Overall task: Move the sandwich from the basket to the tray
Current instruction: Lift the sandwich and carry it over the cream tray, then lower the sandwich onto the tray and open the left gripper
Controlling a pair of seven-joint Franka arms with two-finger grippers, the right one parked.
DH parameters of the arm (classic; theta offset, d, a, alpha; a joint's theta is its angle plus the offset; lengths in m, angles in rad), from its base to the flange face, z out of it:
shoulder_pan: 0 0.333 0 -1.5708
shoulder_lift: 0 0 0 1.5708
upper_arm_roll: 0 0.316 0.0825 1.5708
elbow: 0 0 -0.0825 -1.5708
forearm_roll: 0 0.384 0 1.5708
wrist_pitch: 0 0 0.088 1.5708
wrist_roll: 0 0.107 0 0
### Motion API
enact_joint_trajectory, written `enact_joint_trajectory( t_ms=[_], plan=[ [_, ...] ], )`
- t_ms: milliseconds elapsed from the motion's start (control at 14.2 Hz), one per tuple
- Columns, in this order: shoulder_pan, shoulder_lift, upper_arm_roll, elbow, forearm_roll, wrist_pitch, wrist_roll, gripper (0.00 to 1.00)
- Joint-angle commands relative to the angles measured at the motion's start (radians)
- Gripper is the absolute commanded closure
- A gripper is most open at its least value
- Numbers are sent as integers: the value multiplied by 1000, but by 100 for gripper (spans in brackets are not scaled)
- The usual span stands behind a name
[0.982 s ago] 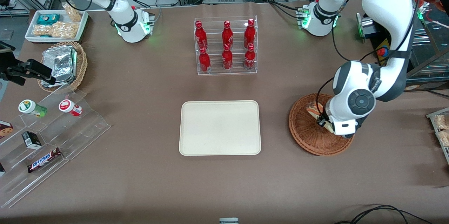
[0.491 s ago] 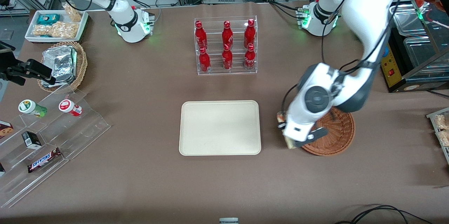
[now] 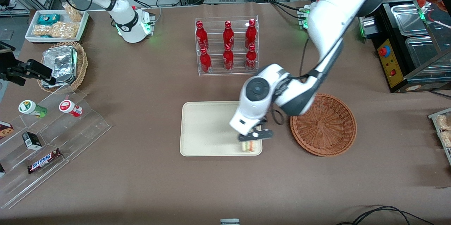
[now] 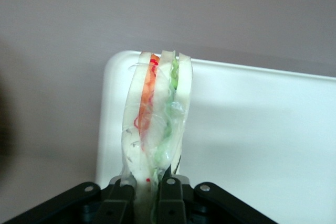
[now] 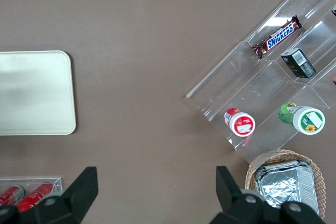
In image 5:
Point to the cream plastic tray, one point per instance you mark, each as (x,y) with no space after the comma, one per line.
(36,93)

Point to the brown cookie box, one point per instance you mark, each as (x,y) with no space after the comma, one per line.
(334,80)

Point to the red yogurt cup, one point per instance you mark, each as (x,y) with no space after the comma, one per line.
(240,123)

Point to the dark snack packet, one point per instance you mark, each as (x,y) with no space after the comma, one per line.
(334,11)

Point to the red soda can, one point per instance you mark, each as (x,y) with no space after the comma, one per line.
(9,196)
(34,197)

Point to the clear acrylic bottle rack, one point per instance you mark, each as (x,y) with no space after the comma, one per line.
(58,182)

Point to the clear acrylic step rack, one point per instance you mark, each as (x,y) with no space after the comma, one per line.
(262,87)

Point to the green yogurt cup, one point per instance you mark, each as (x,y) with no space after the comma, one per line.
(307,119)

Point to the light wicker basket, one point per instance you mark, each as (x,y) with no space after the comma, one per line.
(319,176)

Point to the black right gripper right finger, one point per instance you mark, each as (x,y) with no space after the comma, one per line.
(228,197)

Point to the Snickers chocolate bar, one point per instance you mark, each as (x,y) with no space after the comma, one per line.
(279,36)

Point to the silver foil container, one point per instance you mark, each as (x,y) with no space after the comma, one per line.
(286,184)

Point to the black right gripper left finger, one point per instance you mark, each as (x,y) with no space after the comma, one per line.
(78,195)

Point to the small black box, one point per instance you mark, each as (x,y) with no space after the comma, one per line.
(298,62)

